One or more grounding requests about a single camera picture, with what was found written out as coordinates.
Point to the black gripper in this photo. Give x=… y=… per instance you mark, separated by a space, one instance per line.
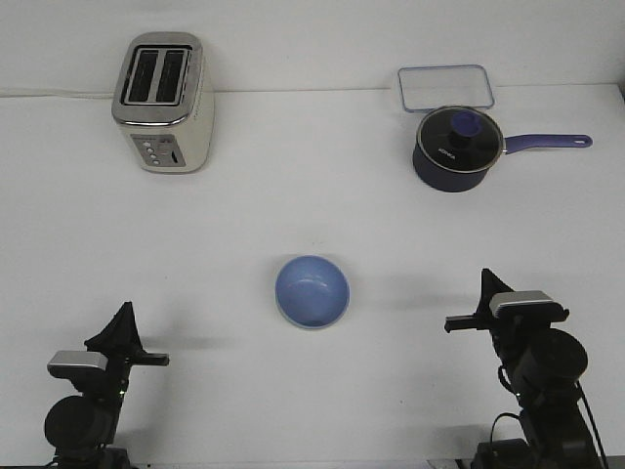
x=109 y=387
x=509 y=337

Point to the green bowl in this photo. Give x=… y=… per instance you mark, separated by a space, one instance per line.
x=312 y=326

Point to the blue bowl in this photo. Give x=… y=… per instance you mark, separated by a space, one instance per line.
x=309 y=288

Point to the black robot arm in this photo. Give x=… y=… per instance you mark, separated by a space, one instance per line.
x=82 y=427
x=541 y=366

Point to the dark blue saucepan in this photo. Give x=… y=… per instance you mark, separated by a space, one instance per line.
x=448 y=169

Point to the glass pot lid blue knob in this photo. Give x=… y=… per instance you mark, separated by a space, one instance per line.
x=458 y=126

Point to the clear container blue rim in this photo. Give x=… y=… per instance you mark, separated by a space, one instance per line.
x=424 y=88

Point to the silver two-slot toaster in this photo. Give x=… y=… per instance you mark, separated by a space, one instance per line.
x=164 y=102

